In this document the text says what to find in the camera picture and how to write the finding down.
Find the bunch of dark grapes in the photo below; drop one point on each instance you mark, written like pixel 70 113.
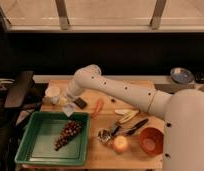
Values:
pixel 70 130

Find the black rectangular block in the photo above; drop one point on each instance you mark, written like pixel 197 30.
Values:
pixel 80 103

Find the orange carrot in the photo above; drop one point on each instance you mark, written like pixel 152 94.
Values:
pixel 98 107

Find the metal bowl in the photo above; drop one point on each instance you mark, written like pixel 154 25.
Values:
pixel 181 75

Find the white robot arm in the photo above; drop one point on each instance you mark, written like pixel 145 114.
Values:
pixel 183 113

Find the black handled knife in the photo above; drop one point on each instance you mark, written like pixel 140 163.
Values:
pixel 133 129

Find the peeled banana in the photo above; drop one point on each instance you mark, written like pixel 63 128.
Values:
pixel 126 115

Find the metal measuring scoop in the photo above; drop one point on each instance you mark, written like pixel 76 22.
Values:
pixel 105 135

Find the orange bowl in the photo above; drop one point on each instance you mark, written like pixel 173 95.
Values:
pixel 151 141

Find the white cup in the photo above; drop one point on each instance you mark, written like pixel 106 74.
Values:
pixel 52 94

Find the black chair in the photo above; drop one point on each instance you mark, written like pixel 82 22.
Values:
pixel 20 92

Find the green plastic tray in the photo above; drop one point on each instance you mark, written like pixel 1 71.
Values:
pixel 38 143

